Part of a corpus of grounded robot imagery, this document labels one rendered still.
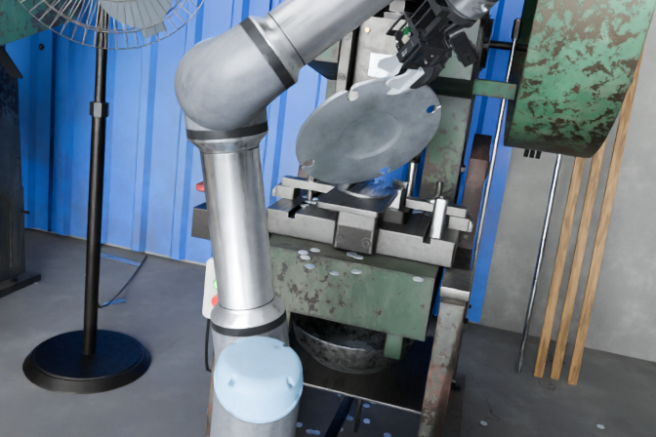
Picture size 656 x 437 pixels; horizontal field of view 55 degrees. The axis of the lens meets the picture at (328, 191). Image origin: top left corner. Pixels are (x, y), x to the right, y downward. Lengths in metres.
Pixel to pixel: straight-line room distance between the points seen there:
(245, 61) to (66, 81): 2.57
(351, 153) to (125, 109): 2.02
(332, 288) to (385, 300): 0.12
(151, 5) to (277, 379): 1.31
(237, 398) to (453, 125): 1.07
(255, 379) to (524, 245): 2.06
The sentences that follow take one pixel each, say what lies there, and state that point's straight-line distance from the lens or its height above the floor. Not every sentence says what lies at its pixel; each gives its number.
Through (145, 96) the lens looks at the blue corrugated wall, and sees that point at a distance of 3.05.
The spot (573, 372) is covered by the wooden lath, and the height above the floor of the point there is 0.05.
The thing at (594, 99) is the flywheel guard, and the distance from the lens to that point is 1.25.
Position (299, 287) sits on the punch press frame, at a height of 0.56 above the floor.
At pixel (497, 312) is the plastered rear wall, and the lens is 2.88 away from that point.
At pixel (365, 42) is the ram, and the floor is 1.11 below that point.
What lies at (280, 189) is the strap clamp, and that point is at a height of 0.73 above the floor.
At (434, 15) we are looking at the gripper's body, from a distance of 1.02.
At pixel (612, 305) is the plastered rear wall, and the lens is 2.90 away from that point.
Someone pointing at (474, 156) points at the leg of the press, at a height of 0.84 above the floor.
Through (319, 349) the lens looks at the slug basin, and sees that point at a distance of 1.59.
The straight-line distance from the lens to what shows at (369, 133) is 1.22.
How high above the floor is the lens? 1.09
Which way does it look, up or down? 13 degrees down
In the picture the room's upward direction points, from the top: 7 degrees clockwise
